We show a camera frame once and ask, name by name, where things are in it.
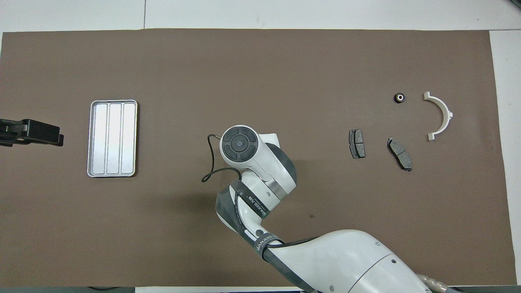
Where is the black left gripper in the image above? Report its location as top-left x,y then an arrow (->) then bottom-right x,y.
0,118 -> 64,148

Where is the silver metal tray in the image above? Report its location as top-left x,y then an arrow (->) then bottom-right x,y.
87,99 -> 138,178

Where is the brown table mat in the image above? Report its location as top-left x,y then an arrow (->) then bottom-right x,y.
0,28 -> 517,288

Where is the short dark brake pad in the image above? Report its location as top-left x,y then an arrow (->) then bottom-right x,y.
348,129 -> 366,159

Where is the long dark brake pad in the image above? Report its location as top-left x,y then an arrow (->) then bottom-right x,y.
387,137 -> 413,172

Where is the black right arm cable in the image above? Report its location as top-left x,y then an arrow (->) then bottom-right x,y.
201,133 -> 245,183

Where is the white semicircular plastic bracket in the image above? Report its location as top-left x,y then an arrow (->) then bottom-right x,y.
423,91 -> 453,142

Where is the silver cable connector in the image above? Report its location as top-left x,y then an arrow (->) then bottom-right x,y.
419,275 -> 448,293

